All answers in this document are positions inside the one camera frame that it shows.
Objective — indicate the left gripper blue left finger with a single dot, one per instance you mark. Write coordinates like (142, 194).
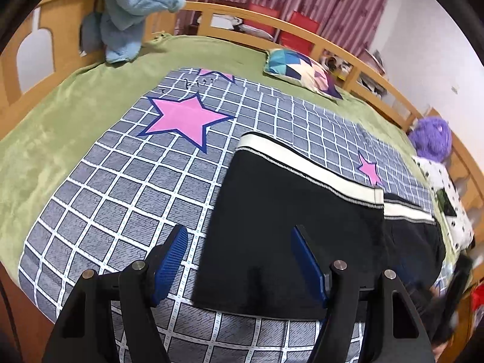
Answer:
(164, 261)

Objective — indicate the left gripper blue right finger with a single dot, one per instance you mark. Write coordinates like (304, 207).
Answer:
(318, 283)

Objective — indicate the black pants with white stripe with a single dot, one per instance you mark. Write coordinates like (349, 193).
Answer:
(281, 220)

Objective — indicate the grey grid star blanket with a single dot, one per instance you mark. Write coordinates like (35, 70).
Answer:
(127, 192)

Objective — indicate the white black dotted cloth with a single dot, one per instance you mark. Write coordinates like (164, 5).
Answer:
(448, 200)

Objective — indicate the green bed blanket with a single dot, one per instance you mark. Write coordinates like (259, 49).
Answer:
(39, 153)

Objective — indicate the purple plush toy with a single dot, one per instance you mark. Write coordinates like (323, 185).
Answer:
(431, 138)

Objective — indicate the colourful geometric pillow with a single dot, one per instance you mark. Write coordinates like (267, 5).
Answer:
(301, 70)

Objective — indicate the light blue plush toy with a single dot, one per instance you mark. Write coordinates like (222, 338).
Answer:
(119, 28)

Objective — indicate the wooden bed frame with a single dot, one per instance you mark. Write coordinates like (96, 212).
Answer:
(109, 316)

